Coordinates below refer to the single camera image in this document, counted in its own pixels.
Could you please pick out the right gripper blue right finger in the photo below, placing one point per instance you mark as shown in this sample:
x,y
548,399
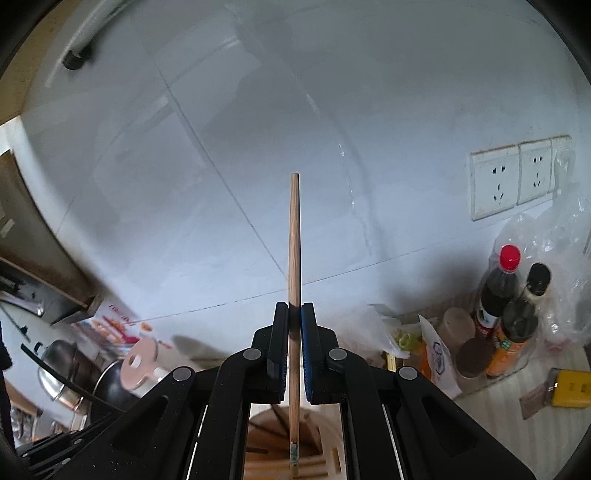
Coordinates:
x,y
323,376

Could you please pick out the white wall socket left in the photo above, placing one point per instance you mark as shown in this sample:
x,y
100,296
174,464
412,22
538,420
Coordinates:
x,y
494,181

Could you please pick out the crumpled plastic bag left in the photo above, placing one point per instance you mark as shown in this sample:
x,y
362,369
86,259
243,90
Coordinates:
x,y
367,333

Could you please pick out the red cap soy sauce bottle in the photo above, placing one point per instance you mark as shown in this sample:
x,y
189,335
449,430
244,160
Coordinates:
x,y
499,288

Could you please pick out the black frying pan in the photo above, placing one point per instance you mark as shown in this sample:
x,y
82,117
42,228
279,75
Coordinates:
x,y
110,390

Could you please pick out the striped cat table cloth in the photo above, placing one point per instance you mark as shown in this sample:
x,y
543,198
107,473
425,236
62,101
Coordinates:
x,y
546,440

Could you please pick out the brown card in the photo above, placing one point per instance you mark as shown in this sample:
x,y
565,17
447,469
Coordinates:
x,y
535,400

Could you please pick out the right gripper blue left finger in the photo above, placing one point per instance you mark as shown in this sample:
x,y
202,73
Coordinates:
x,y
270,370

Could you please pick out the white wall socket middle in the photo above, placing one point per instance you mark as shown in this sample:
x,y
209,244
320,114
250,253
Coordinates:
x,y
535,170

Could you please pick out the stainless steel pot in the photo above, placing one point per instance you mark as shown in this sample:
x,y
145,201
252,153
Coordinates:
x,y
71,363

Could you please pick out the cream pink electric kettle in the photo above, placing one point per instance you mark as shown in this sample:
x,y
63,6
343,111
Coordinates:
x,y
146,364

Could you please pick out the white blue packet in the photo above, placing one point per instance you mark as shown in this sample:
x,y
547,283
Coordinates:
x,y
439,360

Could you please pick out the orange label sauce bottle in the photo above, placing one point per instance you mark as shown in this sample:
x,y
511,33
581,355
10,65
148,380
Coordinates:
x,y
517,327

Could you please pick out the colourful wall sticker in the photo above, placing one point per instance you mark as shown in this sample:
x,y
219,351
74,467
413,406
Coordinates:
x,y
114,329

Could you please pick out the brown lid spice jar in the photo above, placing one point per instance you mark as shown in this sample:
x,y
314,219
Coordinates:
x,y
471,352

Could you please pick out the white wall socket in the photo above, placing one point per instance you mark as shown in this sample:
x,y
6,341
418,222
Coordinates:
x,y
535,170
494,181

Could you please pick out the black cap dark bottle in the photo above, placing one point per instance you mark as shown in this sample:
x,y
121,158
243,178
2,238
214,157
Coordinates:
x,y
538,279

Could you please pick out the orange snack packet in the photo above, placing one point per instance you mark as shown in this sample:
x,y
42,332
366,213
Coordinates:
x,y
424,365

